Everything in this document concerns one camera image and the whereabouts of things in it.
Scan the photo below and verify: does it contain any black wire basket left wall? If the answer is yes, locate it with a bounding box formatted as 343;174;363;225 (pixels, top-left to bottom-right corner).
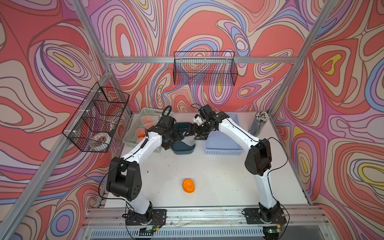
62;83;130;153

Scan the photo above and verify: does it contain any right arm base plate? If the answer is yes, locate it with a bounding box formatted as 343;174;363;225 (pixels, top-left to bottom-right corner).
241;208;287;226

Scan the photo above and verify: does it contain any dark teal plastic tub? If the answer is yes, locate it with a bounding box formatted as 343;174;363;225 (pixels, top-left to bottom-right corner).
171;122;196;155

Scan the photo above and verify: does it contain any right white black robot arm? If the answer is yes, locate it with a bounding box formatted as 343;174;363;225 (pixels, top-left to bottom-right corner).
185;105;281;223

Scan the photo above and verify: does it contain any light blue plastic basket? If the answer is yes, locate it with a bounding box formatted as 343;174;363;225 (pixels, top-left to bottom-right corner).
205;131;244;156

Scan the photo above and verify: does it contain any green plastic basket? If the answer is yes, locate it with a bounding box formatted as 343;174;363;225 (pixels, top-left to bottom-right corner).
123;108;163;148

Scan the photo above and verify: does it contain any netted orange front left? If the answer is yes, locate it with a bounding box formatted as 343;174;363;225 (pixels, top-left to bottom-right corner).
136;137;146;144

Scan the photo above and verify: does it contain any netted orange left middle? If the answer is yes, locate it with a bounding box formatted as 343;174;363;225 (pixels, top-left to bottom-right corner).
135;128;147;139

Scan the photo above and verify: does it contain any black wire basket back wall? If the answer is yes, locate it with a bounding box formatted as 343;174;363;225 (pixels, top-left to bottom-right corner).
173;50;239;86

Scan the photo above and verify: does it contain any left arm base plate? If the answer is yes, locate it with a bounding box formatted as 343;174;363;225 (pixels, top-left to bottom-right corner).
122;209;167;226

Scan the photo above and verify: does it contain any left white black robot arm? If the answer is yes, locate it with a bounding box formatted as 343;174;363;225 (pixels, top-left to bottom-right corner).
105;115;184;223

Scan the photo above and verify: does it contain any cup of pencils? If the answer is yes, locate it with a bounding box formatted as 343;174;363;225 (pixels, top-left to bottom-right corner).
249;111;270;137

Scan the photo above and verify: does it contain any item in left wire basket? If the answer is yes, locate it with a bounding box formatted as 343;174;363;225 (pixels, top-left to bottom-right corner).
89;133;111;150

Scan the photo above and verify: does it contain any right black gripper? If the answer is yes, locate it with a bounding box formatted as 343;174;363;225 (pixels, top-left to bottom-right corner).
184;119;215;140

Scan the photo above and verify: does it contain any black wire basket wall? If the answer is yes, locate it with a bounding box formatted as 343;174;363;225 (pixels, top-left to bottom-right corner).
62;83;130;153
173;50;239;86

